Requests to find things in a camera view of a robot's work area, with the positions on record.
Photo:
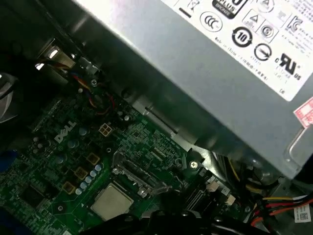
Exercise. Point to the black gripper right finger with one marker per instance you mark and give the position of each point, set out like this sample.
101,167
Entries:
176,222

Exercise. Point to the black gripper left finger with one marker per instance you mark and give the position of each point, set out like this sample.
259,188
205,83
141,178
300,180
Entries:
122,225

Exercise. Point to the silver topped CPU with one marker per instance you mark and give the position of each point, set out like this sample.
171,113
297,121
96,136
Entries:
111,202

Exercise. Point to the metal socket cover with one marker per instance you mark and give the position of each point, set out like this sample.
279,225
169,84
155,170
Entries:
157,189

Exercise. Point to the CPU socket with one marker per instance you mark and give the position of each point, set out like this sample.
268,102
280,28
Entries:
122,182

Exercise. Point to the green Dell motherboard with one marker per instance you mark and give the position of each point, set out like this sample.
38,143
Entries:
146,137

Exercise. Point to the white four-pin power socket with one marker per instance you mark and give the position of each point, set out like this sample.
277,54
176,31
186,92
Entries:
106,130

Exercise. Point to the black PC case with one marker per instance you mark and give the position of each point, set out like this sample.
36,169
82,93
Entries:
286,188

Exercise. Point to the white barcode label tag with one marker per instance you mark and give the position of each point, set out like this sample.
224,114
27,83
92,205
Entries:
303,214

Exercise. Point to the blue VGA port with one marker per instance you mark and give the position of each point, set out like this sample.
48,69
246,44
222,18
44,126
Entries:
8,159

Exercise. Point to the silver power supply unit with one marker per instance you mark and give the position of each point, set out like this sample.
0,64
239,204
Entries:
195,73

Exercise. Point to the black case fan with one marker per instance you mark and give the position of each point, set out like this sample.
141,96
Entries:
7,98

